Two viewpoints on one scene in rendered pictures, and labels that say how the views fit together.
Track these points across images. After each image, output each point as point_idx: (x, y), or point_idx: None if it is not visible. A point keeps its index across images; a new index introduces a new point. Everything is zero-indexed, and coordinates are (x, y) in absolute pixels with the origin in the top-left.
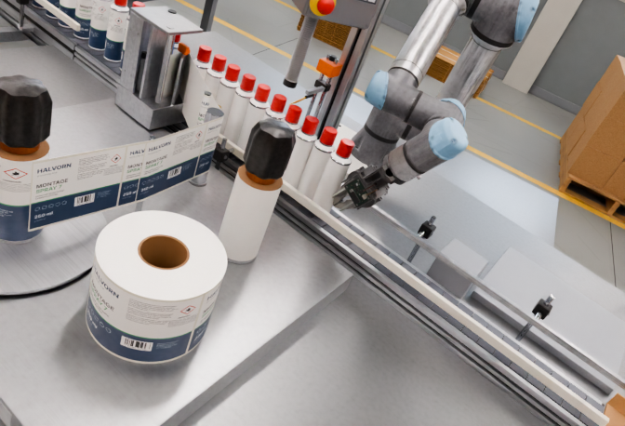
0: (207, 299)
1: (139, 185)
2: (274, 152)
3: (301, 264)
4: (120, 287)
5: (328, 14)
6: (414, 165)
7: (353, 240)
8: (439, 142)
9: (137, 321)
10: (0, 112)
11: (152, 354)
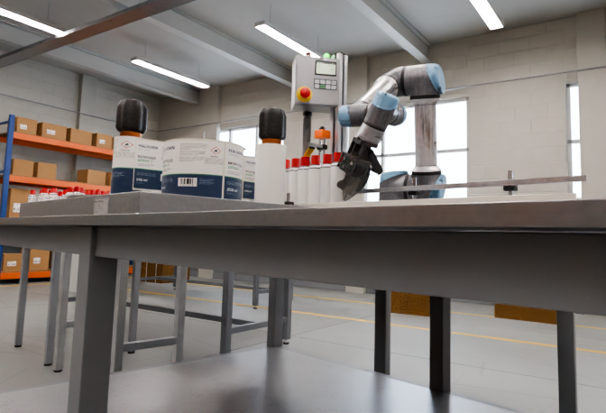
0: (228, 151)
1: None
2: (270, 114)
3: None
4: (175, 140)
5: (310, 100)
6: (371, 123)
7: (359, 205)
8: (377, 99)
9: (185, 160)
10: (121, 110)
11: (197, 189)
